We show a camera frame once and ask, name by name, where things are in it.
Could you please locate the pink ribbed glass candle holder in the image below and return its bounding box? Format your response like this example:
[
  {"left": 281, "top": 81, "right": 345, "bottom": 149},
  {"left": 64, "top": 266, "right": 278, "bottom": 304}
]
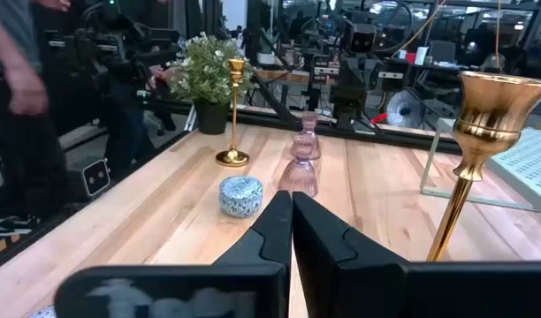
[
  {"left": 278, "top": 133, "right": 319, "bottom": 199},
  {"left": 299, "top": 110, "right": 323, "bottom": 161}
]

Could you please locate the tall gold candlestick holder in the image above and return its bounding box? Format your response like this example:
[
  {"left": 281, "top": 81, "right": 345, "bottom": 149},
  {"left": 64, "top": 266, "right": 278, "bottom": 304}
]
[{"left": 425, "top": 70, "right": 541, "bottom": 262}]

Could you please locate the short gold candlestick holder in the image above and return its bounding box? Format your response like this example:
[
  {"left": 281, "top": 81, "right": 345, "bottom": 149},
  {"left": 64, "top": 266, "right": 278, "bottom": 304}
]
[{"left": 215, "top": 58, "right": 251, "bottom": 168}]

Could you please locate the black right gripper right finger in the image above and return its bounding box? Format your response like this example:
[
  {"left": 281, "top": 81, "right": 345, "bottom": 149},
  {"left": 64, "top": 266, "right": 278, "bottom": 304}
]
[{"left": 292, "top": 192, "right": 541, "bottom": 318}]

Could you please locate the person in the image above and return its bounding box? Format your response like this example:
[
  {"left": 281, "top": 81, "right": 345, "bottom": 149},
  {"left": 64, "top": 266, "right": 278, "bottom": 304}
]
[{"left": 0, "top": 0, "right": 72, "bottom": 238}]

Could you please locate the black table-level camera box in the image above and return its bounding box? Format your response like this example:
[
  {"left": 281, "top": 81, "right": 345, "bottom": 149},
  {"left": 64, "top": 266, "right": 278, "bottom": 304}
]
[{"left": 66, "top": 157, "right": 111, "bottom": 202}]

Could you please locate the pale green metal shelf riser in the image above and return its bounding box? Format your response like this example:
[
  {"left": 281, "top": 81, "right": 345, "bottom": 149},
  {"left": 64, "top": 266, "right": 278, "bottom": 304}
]
[{"left": 419, "top": 117, "right": 541, "bottom": 222}]

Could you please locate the white-flowered plant in black pot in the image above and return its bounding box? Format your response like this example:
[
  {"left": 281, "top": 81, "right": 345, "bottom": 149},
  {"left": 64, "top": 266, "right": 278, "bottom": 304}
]
[{"left": 166, "top": 31, "right": 256, "bottom": 136}]

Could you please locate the black background robot rig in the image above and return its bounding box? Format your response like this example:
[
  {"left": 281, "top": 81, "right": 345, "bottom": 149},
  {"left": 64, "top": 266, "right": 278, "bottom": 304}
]
[{"left": 44, "top": 0, "right": 183, "bottom": 89}]

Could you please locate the person's hand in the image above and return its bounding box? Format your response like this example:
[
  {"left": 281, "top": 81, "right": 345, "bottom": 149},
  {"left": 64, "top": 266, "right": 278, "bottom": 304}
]
[{"left": 4, "top": 65, "right": 50, "bottom": 117}]

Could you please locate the white round fan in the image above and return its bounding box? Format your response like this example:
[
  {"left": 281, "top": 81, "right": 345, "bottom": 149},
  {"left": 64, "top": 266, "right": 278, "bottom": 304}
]
[{"left": 385, "top": 90, "right": 426, "bottom": 129}]

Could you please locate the leaf-patterned white candle tin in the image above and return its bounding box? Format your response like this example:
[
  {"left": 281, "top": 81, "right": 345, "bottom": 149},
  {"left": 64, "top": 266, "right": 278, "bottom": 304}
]
[{"left": 218, "top": 175, "right": 264, "bottom": 219}]

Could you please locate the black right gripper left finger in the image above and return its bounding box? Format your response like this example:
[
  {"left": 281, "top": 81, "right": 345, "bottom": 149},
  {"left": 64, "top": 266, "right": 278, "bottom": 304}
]
[{"left": 54, "top": 190, "right": 293, "bottom": 318}]

